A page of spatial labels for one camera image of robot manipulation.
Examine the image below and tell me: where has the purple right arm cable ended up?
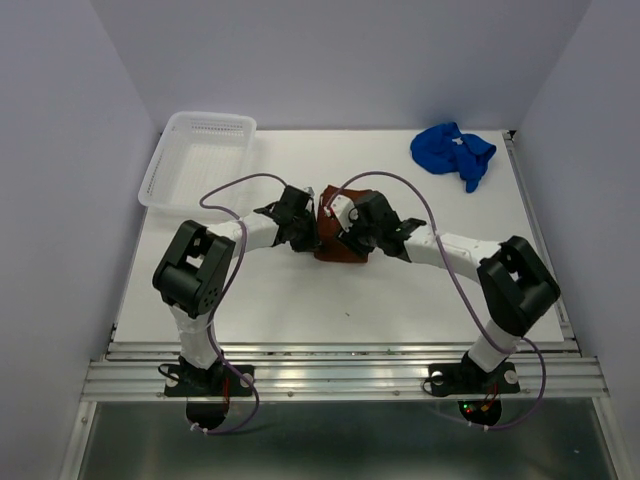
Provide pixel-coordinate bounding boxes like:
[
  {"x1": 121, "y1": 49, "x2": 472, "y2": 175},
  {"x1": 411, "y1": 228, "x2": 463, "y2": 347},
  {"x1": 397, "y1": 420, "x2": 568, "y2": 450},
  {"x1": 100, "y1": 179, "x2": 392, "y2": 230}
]
[{"x1": 324, "y1": 171, "x2": 546, "y2": 432}]

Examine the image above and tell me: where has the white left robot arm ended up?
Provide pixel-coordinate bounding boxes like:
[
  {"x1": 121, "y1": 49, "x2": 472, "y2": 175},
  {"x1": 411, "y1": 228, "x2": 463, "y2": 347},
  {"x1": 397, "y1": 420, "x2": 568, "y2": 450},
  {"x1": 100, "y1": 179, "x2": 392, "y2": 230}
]
[{"x1": 152, "y1": 185, "x2": 320, "y2": 394}]

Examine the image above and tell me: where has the brown towel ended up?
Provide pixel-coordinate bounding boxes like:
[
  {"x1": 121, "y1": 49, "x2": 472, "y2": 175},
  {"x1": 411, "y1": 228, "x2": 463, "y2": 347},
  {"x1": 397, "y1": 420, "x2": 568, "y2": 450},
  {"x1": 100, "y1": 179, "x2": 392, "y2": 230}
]
[{"x1": 314, "y1": 185, "x2": 368, "y2": 264}]

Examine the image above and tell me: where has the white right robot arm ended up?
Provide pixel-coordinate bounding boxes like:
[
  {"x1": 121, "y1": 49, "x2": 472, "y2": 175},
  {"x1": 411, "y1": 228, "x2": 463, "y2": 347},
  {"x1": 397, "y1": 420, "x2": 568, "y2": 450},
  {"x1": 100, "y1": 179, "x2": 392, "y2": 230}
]
[{"x1": 325, "y1": 191, "x2": 560, "y2": 390}]

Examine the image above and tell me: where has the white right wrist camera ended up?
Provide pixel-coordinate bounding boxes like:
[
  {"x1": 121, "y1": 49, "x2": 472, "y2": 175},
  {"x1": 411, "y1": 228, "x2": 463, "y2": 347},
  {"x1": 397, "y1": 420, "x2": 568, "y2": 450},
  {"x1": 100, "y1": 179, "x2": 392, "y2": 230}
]
[{"x1": 323, "y1": 195, "x2": 358, "y2": 232}]

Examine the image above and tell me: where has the aluminium rail frame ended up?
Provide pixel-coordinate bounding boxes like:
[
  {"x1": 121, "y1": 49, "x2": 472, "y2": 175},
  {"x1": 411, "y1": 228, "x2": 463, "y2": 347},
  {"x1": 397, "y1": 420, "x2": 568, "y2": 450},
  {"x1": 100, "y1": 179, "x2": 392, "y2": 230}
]
[{"x1": 59, "y1": 128, "x2": 621, "y2": 480}]

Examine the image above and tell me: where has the white plastic basket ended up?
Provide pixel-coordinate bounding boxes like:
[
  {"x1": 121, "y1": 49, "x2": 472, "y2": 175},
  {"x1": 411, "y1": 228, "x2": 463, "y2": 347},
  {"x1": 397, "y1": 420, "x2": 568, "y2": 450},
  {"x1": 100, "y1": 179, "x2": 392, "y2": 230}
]
[{"x1": 138, "y1": 111, "x2": 257, "y2": 216}]

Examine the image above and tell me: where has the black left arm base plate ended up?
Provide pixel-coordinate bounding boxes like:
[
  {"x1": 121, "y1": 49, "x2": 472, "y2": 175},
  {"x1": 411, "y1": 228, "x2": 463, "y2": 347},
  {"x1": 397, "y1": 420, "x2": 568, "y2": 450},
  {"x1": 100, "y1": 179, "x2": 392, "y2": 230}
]
[{"x1": 157, "y1": 361, "x2": 254, "y2": 398}]

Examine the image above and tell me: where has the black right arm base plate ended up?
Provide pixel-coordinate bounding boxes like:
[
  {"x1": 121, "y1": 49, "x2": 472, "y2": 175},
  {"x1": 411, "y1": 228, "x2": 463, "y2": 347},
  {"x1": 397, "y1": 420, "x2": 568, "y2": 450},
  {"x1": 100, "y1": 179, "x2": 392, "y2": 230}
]
[{"x1": 423, "y1": 362, "x2": 520, "y2": 398}]

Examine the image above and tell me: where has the blue towel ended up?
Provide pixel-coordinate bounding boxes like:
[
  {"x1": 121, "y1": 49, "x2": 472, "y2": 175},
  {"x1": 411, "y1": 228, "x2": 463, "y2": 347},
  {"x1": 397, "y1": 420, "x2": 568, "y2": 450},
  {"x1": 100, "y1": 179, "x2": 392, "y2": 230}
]
[{"x1": 410, "y1": 122, "x2": 497, "y2": 193}]

